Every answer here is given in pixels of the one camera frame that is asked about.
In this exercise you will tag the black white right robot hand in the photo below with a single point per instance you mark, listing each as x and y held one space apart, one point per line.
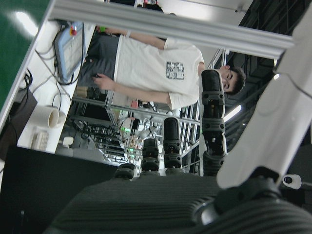
146 207

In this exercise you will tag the person in white t-shirt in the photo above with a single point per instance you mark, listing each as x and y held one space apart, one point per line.
151 65

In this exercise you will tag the black flat box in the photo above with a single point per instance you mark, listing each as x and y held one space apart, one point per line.
19 109

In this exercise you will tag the green conveyor belt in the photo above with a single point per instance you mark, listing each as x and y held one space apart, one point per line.
12 61

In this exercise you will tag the aluminium profile post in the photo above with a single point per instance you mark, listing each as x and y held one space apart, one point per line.
170 22

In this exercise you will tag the white computer keyboard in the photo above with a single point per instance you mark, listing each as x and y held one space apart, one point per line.
39 141

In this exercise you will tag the grey-blue teach pendant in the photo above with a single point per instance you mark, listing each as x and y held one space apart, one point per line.
68 53

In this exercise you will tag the black computer monitor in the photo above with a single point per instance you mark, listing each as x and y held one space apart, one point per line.
48 182

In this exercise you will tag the small white camera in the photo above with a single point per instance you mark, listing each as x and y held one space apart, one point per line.
291 181

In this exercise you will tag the white ceramic mug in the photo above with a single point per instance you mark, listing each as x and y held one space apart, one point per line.
46 115

